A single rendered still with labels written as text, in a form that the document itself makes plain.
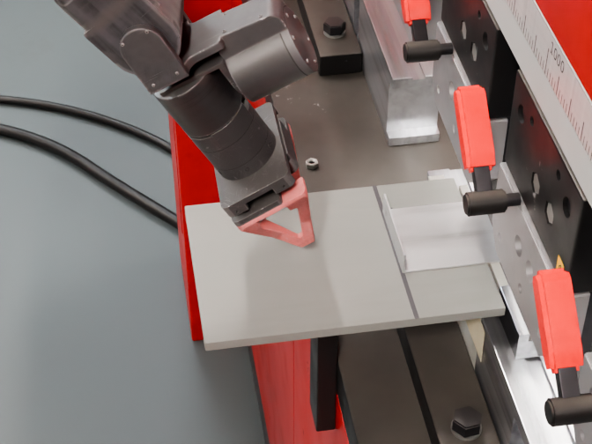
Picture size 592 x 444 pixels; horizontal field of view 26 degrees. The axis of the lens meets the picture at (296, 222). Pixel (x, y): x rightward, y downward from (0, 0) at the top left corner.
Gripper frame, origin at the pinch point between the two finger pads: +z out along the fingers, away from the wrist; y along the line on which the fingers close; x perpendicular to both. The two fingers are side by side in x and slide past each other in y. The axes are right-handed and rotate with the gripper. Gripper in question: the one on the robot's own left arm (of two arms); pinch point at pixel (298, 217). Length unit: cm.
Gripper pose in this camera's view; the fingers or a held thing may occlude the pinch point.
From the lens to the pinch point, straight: 115.1
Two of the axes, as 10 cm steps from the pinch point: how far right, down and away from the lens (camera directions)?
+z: 4.8, 5.9, 6.4
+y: -1.6, -6.6, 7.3
